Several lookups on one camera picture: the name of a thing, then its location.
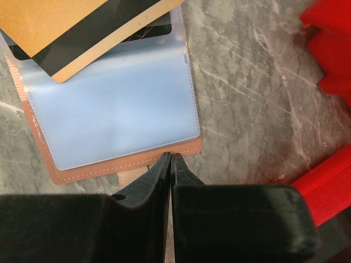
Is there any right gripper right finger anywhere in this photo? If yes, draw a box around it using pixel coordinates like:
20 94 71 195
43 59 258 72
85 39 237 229
171 153 321 262

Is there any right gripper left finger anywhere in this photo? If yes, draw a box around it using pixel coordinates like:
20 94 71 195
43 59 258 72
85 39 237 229
1 152 171 262

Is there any brown leather card holder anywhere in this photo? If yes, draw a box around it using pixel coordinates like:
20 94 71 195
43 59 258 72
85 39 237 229
1 7 202 185

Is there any red bin pair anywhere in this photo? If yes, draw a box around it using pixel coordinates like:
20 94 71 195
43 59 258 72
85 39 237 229
300 0 350 106
291 146 351 226

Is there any gold magnetic stripe card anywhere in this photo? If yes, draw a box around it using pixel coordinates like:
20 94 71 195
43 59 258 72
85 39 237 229
1 1 181 83

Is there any red bin front pair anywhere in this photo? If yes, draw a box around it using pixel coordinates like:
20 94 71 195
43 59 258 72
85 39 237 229
300 0 350 106

